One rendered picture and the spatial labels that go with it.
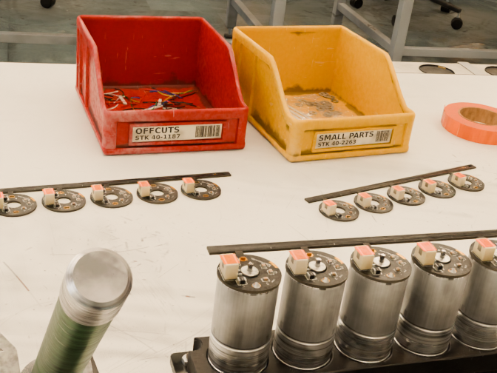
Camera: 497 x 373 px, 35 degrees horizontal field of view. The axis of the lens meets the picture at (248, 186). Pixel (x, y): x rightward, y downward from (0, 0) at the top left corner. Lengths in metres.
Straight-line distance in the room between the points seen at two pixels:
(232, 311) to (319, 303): 0.03
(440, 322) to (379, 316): 0.03
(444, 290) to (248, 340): 0.08
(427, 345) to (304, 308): 0.06
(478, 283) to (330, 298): 0.07
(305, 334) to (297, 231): 0.15
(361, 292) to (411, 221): 0.18
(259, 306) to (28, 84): 0.38
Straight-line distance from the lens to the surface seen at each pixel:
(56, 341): 0.16
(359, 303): 0.32
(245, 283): 0.30
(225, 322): 0.31
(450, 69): 0.83
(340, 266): 0.32
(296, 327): 0.32
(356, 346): 0.34
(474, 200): 0.54
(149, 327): 0.37
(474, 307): 0.36
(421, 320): 0.34
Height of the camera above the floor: 0.98
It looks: 27 degrees down
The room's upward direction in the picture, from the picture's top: 7 degrees clockwise
